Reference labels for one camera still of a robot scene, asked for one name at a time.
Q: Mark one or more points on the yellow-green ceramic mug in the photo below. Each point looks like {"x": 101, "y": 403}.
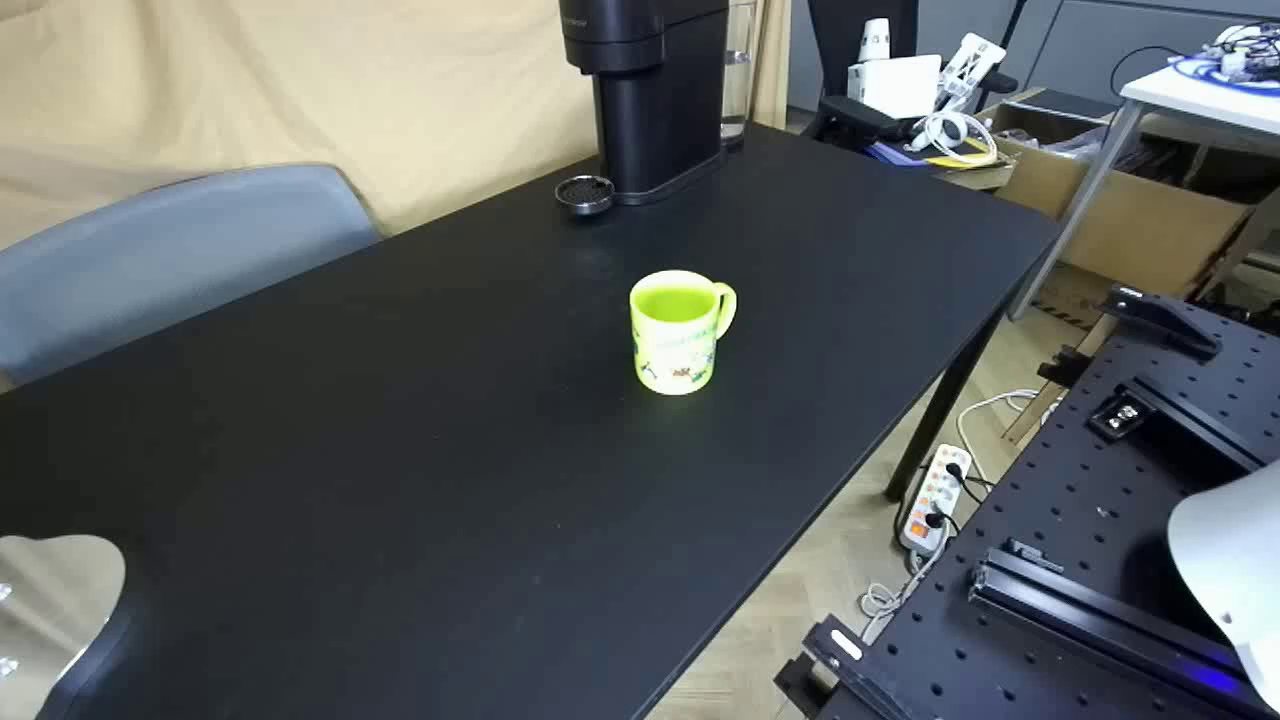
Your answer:
{"x": 673, "y": 344}

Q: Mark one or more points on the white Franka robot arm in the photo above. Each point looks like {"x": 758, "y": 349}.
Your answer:
{"x": 1241, "y": 561}

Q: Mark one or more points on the black capsule coffee machine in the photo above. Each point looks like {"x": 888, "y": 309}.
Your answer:
{"x": 652, "y": 107}

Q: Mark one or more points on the clear glass cup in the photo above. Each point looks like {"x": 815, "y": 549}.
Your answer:
{"x": 741, "y": 80}

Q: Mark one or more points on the black table leg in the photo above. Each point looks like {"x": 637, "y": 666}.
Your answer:
{"x": 944, "y": 404}

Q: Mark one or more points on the white power strip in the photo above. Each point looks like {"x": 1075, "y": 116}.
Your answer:
{"x": 934, "y": 502}

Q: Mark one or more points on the black edge clamp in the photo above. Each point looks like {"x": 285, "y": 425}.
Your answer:
{"x": 820, "y": 659}

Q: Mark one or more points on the white rectangular box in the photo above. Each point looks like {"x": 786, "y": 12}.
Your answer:
{"x": 895, "y": 80}

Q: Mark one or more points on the white spray bottle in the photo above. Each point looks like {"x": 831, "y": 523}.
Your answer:
{"x": 873, "y": 43}

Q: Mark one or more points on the beige cloth backdrop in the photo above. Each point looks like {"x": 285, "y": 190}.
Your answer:
{"x": 333, "y": 80}

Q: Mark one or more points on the white packaged device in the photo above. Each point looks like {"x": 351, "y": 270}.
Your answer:
{"x": 973, "y": 64}

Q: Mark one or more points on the black perforated breadboard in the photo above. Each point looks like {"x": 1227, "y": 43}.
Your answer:
{"x": 1065, "y": 534}

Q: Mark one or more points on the grey upholstered chair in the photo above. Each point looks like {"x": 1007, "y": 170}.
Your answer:
{"x": 163, "y": 264}

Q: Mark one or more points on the brown cardboard box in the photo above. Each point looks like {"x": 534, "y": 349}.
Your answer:
{"x": 1147, "y": 224}

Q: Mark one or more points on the small black mount block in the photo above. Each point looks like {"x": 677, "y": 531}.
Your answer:
{"x": 1122, "y": 412}

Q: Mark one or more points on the black angled bracket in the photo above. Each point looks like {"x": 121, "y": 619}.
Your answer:
{"x": 1160, "y": 321}

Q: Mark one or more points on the black aluminium rail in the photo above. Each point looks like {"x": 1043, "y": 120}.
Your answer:
{"x": 1104, "y": 619}

